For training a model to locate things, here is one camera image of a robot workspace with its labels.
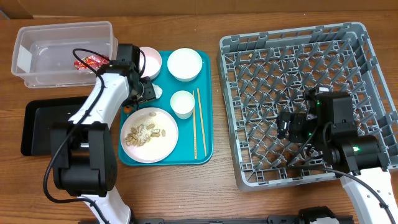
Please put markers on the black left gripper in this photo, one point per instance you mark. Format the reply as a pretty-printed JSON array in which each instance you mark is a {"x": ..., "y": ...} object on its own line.
[{"x": 149, "y": 93}]

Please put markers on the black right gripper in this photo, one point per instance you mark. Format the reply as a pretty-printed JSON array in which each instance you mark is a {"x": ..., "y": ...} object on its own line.
[{"x": 297, "y": 122}]

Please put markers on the pink bowl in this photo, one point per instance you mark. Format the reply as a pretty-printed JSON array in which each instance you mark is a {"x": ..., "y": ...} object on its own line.
[{"x": 150, "y": 62}]

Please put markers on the white cup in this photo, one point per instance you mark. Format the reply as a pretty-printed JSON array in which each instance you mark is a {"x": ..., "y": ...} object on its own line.
[{"x": 182, "y": 103}]

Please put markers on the pink plate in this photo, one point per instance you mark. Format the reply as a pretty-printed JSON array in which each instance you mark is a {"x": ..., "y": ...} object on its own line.
[{"x": 158, "y": 148}]

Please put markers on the white bowl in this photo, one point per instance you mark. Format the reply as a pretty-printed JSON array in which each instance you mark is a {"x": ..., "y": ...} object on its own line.
[{"x": 184, "y": 64}]

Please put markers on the red snack wrapper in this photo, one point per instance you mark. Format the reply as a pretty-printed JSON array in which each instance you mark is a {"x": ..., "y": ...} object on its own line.
[{"x": 94, "y": 61}]

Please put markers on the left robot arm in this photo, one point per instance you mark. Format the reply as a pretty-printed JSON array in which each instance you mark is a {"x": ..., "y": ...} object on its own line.
[{"x": 83, "y": 167}]

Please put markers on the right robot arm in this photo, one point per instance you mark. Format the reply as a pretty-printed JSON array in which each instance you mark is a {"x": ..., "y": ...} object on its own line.
[{"x": 357, "y": 160}]

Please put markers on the grey dishwasher rack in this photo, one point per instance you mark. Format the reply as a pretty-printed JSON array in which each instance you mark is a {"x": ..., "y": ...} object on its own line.
[{"x": 265, "y": 73}]

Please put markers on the orange carrot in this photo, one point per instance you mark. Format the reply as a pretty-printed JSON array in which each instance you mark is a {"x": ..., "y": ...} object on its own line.
[{"x": 127, "y": 110}]

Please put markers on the left wooden chopstick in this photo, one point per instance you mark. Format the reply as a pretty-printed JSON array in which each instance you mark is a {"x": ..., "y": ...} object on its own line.
[{"x": 194, "y": 127}]

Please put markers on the wooden chopstick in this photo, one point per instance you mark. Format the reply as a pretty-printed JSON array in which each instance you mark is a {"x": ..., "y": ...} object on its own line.
[
  {"x": 194, "y": 127},
  {"x": 202, "y": 123}
]

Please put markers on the teal plastic tray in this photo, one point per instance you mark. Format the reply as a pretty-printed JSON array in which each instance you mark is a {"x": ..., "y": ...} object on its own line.
[{"x": 183, "y": 154}]

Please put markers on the right wooden chopstick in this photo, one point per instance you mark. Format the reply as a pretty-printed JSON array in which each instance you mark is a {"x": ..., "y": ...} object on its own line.
[{"x": 202, "y": 123}]

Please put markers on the clear plastic bin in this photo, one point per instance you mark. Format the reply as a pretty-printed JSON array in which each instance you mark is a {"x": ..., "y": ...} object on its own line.
[{"x": 43, "y": 56}]

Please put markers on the black plastic bin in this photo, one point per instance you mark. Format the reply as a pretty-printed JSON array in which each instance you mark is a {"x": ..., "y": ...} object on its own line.
[{"x": 40, "y": 115}]

